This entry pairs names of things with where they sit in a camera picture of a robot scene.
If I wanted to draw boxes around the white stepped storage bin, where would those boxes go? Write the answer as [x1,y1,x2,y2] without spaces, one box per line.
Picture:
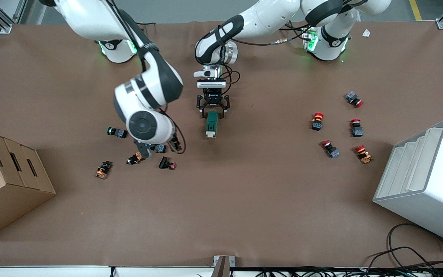
[373,119,443,247]

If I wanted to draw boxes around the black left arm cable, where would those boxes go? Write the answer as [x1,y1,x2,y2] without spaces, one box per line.
[229,21,322,47]

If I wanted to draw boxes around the black red button switch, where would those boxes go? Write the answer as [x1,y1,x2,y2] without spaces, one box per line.
[158,156,177,170]

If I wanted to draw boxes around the red pushbutton switch orange body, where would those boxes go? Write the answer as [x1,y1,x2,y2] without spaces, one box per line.
[355,145,373,164]
[311,112,325,131]

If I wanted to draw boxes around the white table edge rail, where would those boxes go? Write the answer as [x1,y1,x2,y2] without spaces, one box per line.
[0,265,216,277]

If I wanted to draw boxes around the black cable bundle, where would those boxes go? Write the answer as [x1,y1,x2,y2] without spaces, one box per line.
[241,265,443,277]

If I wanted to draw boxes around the red pushbutton switch blue body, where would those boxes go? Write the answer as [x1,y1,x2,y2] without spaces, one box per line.
[320,140,340,159]
[345,91,364,108]
[350,118,363,138]

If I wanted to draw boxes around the brown cardboard stepped box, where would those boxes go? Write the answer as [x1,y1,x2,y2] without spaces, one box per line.
[0,128,57,242]

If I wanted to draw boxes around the brown table mat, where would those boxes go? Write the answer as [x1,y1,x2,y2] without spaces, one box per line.
[0,20,443,268]

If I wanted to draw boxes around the green load switch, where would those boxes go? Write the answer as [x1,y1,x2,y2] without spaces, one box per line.
[205,111,219,139]

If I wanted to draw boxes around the black cable loop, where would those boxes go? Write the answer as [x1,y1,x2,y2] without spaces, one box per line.
[368,223,443,270]

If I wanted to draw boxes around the aluminium camera bracket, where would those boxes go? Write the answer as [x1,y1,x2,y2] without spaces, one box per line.
[213,255,235,277]

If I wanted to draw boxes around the black selector switch orange body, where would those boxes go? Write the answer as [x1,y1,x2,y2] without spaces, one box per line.
[126,152,146,165]
[95,161,113,180]

